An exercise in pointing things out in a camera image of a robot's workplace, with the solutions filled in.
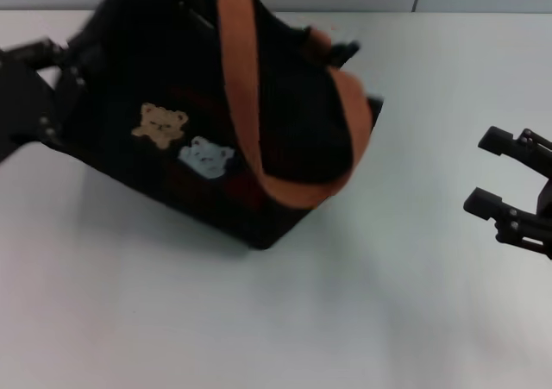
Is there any black bear-patch food bag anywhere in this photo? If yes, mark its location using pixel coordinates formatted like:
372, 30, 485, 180
51, 0, 386, 251

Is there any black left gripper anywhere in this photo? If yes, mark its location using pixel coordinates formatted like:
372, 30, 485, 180
0, 37, 88, 164

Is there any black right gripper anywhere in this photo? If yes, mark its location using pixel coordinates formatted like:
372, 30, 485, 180
462, 126, 552, 261

